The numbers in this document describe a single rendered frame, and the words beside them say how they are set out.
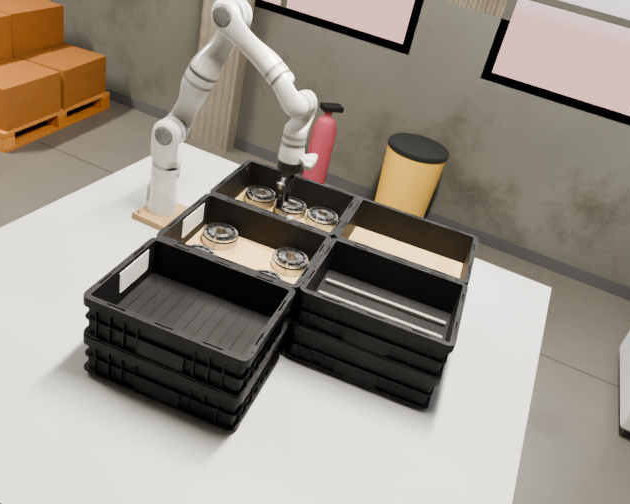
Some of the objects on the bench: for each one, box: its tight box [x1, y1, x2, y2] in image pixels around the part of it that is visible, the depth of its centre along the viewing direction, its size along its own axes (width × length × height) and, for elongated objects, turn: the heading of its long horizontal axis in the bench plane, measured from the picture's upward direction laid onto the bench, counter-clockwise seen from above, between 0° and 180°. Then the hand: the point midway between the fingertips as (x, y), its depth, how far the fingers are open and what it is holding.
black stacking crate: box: [83, 327, 287, 431], centre depth 151 cm, size 40×30×12 cm
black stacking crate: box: [285, 319, 445, 409], centre depth 169 cm, size 40×30×12 cm
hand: (282, 200), depth 189 cm, fingers open, 5 cm apart
